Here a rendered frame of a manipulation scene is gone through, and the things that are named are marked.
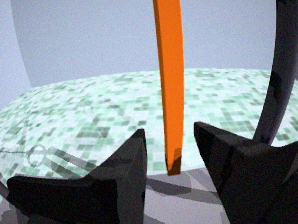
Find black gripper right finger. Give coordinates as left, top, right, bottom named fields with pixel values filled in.
left=194, top=120, right=298, bottom=224

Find orange handle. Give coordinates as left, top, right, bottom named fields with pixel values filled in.
left=152, top=0, right=185, bottom=176

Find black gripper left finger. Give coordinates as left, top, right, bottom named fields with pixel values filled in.
left=7, top=129, right=146, bottom=224

